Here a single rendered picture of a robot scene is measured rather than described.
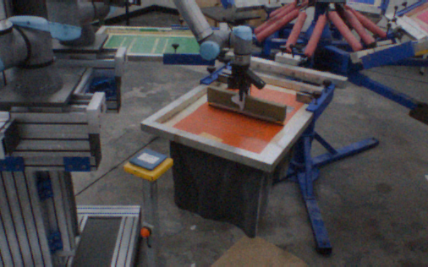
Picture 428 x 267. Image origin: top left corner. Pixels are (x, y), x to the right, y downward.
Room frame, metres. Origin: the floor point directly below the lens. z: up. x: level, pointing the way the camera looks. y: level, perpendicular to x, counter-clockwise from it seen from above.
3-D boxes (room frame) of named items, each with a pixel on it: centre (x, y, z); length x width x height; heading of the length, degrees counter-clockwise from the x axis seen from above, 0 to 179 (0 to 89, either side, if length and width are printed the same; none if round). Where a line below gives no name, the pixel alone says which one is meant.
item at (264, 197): (1.64, -0.21, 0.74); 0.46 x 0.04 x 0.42; 154
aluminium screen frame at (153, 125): (1.78, -0.05, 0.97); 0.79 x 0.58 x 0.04; 154
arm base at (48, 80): (1.27, 0.64, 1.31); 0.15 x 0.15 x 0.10
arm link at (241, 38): (1.75, -0.01, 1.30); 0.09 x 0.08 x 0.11; 79
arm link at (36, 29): (1.26, 0.64, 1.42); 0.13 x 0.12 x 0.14; 160
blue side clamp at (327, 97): (1.87, -0.40, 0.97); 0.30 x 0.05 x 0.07; 154
